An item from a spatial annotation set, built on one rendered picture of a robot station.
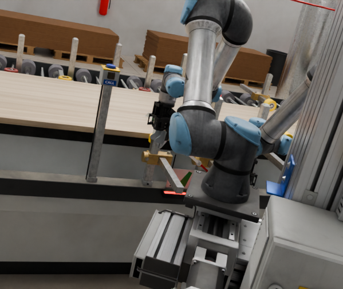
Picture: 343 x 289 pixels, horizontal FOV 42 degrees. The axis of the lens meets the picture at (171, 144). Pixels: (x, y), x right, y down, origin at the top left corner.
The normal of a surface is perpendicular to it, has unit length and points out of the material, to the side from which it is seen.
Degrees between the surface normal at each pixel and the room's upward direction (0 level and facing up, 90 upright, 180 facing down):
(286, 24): 90
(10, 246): 90
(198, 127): 53
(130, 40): 90
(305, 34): 90
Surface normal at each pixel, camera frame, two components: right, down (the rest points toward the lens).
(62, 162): 0.27, 0.39
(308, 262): -0.18, 0.30
